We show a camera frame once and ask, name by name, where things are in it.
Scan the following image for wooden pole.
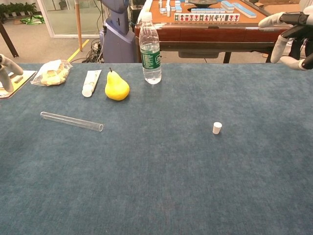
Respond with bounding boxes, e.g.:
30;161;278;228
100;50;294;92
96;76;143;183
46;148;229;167
74;0;83;52

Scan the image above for clear plastic snack bag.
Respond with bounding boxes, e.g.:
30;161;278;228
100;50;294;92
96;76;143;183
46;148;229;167
30;59;73;87

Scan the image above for black slanted table leg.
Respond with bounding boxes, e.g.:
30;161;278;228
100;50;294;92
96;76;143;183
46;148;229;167
0;21;20;58

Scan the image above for clear glass test tube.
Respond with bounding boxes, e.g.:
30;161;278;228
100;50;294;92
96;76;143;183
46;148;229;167
40;111;104;132

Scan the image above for blue-backed mahjong tile row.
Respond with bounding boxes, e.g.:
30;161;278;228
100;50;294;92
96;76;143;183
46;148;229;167
190;8;227;14
232;2;257;19

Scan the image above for yellow pear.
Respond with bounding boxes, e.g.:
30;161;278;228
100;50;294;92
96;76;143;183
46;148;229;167
105;67;131;101

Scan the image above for row of potted plants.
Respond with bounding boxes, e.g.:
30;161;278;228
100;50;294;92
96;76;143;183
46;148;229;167
0;2;37;18

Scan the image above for face-up mahjong tile row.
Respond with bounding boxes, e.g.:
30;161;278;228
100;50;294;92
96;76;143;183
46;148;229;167
174;13;241;23

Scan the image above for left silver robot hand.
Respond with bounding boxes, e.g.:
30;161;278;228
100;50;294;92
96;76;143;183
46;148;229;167
0;53;24;93

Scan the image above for razor on yellow blister card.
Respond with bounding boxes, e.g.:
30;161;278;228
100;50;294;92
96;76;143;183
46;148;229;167
0;70;38;99

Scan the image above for brown cardboard box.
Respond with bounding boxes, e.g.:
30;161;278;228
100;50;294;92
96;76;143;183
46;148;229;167
254;0;302;18

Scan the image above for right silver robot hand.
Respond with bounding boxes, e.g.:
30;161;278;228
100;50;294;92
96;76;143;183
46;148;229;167
258;5;313;71

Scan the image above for white rubber stopper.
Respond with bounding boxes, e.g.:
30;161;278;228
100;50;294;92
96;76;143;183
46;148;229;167
212;121;223;135

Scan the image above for blue felt table cloth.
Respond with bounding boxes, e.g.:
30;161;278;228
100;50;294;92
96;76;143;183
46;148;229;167
0;62;313;235

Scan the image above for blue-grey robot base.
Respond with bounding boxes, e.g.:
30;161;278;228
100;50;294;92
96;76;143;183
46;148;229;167
99;0;137;64

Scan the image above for white framed glass partition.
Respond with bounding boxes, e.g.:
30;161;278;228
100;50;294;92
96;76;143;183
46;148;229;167
36;0;106;39

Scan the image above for brown mahjong table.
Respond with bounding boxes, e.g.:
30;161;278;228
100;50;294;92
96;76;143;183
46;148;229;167
134;0;294;64

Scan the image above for clear water bottle green label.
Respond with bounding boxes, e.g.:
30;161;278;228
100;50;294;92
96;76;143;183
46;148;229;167
138;11;162;85

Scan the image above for green bag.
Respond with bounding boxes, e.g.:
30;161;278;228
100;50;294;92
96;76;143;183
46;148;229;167
20;14;46;25

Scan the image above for tangle of floor cables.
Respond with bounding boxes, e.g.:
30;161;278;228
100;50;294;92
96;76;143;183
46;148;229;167
82;39;105;64

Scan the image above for white toothpaste tube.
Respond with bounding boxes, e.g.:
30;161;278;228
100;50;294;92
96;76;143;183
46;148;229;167
81;70;102;98

